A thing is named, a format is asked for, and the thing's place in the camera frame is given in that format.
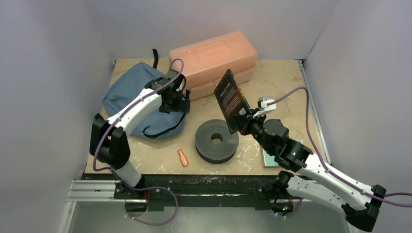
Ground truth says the copper coloured marker pen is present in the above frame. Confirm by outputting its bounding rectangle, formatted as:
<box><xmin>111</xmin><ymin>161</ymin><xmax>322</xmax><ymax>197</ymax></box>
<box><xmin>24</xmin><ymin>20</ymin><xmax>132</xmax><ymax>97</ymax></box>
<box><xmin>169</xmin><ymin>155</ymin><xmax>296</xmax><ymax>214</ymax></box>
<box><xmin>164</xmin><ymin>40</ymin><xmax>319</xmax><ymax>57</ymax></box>
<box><xmin>177</xmin><ymin>149</ymin><xmax>189</xmax><ymax>167</ymax></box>

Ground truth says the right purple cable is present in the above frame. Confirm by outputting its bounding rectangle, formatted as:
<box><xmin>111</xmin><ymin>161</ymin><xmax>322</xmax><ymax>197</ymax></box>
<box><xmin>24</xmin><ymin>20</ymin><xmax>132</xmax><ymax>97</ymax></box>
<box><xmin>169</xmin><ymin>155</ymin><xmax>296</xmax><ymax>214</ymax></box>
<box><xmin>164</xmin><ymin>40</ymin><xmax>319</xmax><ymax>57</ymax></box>
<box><xmin>274</xmin><ymin>86</ymin><xmax>412</xmax><ymax>208</ymax></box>

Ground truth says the black aluminium base frame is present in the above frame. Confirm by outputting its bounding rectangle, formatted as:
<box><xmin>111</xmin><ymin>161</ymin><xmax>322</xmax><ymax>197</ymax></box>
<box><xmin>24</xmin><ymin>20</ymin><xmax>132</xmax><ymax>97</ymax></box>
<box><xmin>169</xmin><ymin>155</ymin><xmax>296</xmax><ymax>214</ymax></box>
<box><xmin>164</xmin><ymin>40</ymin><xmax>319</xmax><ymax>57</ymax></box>
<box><xmin>68</xmin><ymin>173</ymin><xmax>323</xmax><ymax>213</ymax></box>

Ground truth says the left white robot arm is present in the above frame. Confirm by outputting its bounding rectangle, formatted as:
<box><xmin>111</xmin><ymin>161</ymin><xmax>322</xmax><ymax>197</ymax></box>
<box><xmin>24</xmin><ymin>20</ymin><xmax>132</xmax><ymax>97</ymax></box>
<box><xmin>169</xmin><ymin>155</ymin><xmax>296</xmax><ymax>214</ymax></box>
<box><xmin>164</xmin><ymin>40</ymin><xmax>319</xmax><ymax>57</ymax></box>
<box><xmin>89</xmin><ymin>69</ymin><xmax>191</xmax><ymax>199</ymax></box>

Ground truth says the blue student backpack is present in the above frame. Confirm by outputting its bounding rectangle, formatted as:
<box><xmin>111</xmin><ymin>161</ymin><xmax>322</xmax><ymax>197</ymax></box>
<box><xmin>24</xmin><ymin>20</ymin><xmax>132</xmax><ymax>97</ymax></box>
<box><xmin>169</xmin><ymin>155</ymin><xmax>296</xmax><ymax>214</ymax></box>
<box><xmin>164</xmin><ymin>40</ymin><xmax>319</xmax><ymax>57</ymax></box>
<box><xmin>103</xmin><ymin>49</ymin><xmax>186</xmax><ymax>139</ymax></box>

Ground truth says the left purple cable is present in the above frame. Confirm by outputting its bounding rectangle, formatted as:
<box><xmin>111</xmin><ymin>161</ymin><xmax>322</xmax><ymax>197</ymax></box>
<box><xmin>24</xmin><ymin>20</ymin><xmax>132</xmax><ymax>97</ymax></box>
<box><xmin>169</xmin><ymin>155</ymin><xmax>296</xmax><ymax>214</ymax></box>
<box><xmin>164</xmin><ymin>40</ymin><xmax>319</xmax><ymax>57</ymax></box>
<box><xmin>92</xmin><ymin>58</ymin><xmax>185</xmax><ymax>173</ymax></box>

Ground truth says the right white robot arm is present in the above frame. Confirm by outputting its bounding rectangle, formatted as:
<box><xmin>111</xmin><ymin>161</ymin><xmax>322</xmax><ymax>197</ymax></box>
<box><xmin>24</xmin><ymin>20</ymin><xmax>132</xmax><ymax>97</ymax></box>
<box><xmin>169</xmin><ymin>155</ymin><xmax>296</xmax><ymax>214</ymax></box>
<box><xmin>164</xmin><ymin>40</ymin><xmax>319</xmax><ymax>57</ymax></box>
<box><xmin>234</xmin><ymin>115</ymin><xmax>386</xmax><ymax>232</ymax></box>

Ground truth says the dark brown paperback book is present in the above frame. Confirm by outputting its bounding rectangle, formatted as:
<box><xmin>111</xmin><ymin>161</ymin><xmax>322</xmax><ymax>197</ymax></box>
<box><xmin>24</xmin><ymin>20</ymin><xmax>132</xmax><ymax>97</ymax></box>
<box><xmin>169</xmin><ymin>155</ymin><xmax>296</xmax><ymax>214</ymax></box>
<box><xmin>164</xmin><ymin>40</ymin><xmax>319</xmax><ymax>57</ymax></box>
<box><xmin>214</xmin><ymin>69</ymin><xmax>251</xmax><ymax>134</ymax></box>

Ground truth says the teal paperback book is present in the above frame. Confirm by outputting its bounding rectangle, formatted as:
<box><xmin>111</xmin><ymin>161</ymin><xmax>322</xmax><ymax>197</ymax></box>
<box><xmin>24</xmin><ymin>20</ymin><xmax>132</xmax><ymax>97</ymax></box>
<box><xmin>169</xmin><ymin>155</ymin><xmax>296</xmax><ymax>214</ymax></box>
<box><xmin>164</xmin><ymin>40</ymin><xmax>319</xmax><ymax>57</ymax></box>
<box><xmin>262</xmin><ymin>139</ymin><xmax>305</xmax><ymax>168</ymax></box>

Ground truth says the pink plastic storage box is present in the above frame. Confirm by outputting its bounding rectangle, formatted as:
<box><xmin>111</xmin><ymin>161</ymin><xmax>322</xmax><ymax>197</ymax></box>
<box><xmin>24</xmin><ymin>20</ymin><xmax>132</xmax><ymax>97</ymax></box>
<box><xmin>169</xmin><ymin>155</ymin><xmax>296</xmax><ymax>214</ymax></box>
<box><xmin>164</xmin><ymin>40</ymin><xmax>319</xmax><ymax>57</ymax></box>
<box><xmin>169</xmin><ymin>31</ymin><xmax>258</xmax><ymax>100</ymax></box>

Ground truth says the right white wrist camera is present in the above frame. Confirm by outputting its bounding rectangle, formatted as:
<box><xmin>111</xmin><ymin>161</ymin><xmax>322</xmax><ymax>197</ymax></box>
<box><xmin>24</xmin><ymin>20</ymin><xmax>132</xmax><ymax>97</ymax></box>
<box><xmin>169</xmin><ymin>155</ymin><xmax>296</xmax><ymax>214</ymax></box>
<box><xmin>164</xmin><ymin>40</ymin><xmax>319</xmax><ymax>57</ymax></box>
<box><xmin>253</xmin><ymin>96</ymin><xmax>276</xmax><ymax>118</ymax></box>

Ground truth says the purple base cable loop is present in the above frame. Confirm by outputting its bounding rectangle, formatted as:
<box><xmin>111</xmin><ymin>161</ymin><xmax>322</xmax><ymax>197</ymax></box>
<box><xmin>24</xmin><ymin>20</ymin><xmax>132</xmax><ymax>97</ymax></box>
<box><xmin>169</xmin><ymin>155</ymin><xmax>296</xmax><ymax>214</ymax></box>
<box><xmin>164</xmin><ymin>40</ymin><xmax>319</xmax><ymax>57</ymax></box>
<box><xmin>124</xmin><ymin>185</ymin><xmax>179</xmax><ymax>226</ymax></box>

